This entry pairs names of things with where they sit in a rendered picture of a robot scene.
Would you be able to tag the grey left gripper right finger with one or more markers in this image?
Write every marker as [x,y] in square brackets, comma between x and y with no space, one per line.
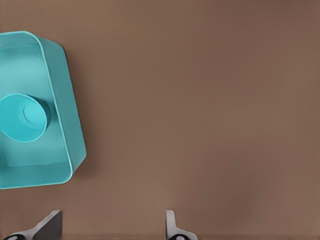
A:
[172,225]

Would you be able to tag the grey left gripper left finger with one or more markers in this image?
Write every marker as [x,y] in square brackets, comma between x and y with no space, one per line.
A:
[47,227]

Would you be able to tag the teal cup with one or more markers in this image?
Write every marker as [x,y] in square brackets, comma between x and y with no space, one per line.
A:
[22,122]

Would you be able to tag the teal plastic box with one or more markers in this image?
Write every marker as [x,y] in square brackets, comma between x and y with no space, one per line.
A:
[62,105]

